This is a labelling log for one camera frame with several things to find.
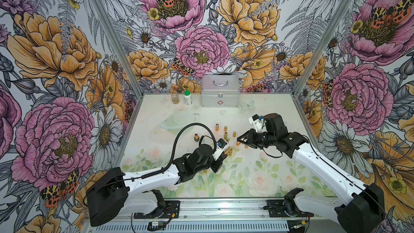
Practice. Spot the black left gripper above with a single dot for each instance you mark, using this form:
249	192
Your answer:
218	163

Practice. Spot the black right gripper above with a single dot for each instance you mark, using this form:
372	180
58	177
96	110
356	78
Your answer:
250	139

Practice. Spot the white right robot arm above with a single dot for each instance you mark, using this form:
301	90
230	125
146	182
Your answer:
357	207

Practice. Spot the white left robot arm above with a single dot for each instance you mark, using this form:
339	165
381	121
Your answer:
117	193

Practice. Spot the gold lipstick pair lower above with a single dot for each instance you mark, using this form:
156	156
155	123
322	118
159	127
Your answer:
227	150

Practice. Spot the white bottle green cap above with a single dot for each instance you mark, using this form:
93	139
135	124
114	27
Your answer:
187	97

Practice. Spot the silver aluminium first aid case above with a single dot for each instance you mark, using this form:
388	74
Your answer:
220	91

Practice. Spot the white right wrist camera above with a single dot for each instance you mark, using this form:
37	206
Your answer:
257	122

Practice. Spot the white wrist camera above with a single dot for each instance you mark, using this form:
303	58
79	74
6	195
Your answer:
221	147
257	122

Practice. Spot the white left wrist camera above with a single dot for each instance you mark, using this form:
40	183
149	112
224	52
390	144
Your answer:
221	147

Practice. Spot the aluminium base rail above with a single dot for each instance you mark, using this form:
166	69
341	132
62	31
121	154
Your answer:
223	215

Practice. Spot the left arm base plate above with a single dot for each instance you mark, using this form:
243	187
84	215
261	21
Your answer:
171	209

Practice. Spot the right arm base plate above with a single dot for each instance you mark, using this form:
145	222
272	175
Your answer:
284	208

